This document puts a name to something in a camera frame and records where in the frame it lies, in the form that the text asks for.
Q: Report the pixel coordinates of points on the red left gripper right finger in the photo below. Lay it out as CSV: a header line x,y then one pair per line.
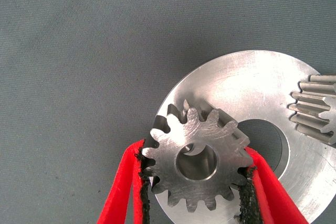
x,y
273,200

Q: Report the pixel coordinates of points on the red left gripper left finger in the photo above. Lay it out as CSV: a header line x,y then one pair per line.
x,y
120,187

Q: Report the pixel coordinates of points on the small steel planetary gear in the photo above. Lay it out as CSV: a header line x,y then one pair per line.
x,y
309,108
189,134

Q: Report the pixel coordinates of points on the round metal carrier plate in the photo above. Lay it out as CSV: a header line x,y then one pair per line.
x,y
249,85

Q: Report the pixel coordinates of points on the dark grey table cloth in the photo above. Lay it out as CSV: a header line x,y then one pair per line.
x,y
78,51

